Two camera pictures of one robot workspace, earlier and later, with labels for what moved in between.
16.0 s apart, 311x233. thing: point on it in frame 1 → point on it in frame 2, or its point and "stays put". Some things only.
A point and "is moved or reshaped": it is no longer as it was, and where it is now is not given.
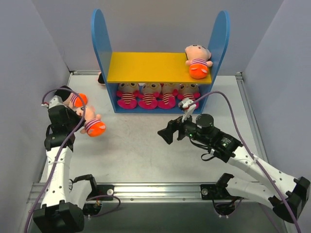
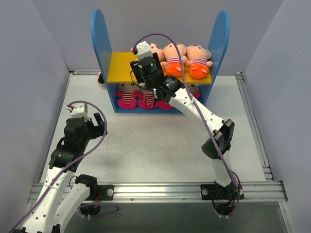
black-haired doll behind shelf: x=100 y=78 stays put
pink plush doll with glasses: x=128 y=91 stays put
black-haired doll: x=77 y=102 → x=156 y=48
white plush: x=189 y=90 stays put
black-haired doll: x=94 y=126 is moved or reshaped
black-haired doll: x=198 y=59 stays put
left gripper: x=73 y=115 → x=91 y=126
